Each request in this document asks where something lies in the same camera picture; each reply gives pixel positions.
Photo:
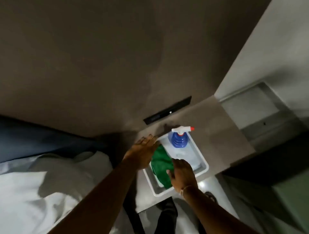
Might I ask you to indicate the black wall switch panel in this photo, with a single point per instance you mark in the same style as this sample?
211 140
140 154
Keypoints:
166 111

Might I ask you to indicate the blue white spray bottle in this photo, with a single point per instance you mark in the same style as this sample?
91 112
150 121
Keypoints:
178 141

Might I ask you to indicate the grey bedside table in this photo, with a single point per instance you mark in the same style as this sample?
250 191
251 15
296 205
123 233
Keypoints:
217 135

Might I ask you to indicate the person's left hand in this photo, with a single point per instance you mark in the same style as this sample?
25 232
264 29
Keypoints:
142 152

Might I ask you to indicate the dark blue headboard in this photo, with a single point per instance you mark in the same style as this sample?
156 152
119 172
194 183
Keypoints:
36 137

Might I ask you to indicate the green cloth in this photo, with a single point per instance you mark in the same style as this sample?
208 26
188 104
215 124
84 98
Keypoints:
161 164

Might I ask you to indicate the white plastic tray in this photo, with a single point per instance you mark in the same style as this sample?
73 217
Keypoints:
196 159

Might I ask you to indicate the person's right forearm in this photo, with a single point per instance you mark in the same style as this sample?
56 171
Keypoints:
212 212

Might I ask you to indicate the green cabinet panel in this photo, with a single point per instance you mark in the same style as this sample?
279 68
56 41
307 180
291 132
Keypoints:
294 195

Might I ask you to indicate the white bedding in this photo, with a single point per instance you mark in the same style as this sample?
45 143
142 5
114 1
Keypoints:
36 192

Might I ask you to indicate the person's left forearm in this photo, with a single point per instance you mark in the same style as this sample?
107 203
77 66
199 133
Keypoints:
101 200

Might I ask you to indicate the black sandal foot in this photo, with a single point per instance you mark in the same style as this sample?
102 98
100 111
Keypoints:
166 217

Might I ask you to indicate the person's right hand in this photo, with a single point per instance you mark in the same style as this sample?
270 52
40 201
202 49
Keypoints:
183 173

